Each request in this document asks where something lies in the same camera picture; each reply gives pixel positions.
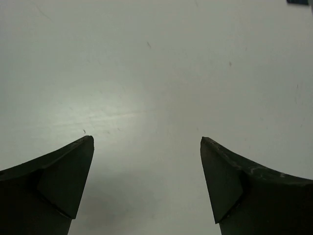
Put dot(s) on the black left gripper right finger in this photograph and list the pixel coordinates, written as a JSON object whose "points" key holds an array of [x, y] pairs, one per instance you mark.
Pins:
{"points": [[248, 198]]}

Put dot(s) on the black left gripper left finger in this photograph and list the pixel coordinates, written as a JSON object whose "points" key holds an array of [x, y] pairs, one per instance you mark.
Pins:
{"points": [[43, 195]]}

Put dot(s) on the blue logo sticker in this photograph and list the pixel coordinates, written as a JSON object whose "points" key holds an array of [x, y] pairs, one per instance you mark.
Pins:
{"points": [[298, 2]]}

